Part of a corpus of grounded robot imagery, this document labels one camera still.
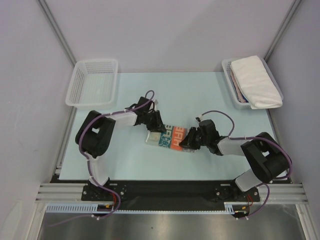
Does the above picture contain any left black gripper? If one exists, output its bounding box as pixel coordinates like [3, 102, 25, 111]
[142, 109, 166, 133]

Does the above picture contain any printed letters towel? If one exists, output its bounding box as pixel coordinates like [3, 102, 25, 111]
[145, 124, 195, 153]

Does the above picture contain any white towel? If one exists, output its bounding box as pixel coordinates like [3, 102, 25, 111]
[230, 55, 283, 110]

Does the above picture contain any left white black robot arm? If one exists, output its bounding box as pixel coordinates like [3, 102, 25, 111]
[75, 96, 166, 200]

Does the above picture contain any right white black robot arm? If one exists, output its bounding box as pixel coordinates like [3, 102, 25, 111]
[179, 119, 292, 201]

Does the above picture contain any pink towel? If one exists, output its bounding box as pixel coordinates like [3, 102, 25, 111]
[230, 70, 248, 103]

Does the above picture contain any left white plastic basket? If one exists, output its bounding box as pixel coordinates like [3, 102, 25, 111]
[65, 59, 119, 110]

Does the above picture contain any white plastic basket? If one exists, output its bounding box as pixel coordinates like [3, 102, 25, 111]
[65, 59, 119, 110]
[221, 57, 284, 110]

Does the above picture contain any right white plastic basket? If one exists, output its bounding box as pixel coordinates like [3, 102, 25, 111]
[221, 57, 284, 110]

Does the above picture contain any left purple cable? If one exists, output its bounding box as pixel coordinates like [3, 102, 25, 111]
[46, 89, 156, 227]

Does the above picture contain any purple cable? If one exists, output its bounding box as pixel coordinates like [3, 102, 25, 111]
[199, 110, 293, 221]
[46, 89, 156, 227]

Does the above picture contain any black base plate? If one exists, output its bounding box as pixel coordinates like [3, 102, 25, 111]
[81, 180, 260, 212]

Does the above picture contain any white slotted cable duct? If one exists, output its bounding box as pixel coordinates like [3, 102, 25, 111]
[46, 201, 266, 215]

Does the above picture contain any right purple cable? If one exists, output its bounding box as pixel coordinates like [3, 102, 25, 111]
[199, 110, 293, 221]

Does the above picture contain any left aluminium corner post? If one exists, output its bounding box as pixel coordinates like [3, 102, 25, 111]
[36, 0, 77, 67]

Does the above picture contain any aluminium corner post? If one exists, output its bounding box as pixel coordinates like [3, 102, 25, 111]
[264, 0, 304, 62]
[36, 0, 77, 67]

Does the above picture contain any right aluminium corner post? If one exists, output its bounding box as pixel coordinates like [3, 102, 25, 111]
[264, 0, 304, 62]

